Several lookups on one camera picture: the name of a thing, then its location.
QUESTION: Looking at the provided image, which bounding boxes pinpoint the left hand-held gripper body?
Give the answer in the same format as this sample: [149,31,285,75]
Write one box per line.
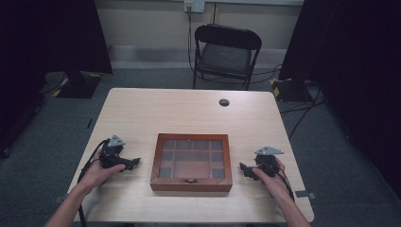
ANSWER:
[98,134,131,171]

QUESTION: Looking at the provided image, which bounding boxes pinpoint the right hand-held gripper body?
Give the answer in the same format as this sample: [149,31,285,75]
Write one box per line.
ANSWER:
[253,146,285,178]

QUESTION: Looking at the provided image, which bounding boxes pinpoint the wooden box with glass lid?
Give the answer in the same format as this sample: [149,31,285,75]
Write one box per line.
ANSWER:
[149,132,234,193]

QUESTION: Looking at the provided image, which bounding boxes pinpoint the person's left hand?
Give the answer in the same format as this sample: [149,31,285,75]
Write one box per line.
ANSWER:
[78,148,127,191]

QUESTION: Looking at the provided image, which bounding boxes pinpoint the person's right hand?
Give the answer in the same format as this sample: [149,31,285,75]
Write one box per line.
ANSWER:
[252,157,293,203]

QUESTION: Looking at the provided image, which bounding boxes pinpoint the grey tape strip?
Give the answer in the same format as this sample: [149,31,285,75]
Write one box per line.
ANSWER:
[294,189,318,201]

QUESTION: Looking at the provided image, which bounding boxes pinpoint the black stand base yellow tape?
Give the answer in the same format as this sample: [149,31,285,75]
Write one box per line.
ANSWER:
[269,77,314,103]

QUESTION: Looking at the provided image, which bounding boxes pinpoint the black folding chair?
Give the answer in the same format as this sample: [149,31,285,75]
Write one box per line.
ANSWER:
[191,23,263,92]

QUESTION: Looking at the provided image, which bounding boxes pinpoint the dark curtain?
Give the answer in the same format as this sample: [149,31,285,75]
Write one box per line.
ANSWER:
[0,0,113,159]
[278,0,401,202]

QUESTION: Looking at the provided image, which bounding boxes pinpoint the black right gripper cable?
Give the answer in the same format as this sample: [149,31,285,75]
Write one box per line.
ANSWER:
[274,164,296,202]

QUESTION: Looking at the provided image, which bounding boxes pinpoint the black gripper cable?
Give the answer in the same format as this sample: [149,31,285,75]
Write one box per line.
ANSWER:
[76,138,110,227]
[274,164,296,202]

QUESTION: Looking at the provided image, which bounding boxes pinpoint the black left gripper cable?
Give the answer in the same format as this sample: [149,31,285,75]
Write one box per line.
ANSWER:
[76,138,110,227]

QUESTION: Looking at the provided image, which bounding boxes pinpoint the black floor cables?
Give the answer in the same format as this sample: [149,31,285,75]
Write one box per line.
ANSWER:
[252,62,326,140]

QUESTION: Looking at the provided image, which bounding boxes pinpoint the black wall socket cable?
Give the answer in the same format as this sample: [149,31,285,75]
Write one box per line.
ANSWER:
[186,6,196,74]

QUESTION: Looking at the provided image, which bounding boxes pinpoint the white wall socket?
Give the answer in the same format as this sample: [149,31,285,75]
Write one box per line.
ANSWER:
[183,0,206,14]

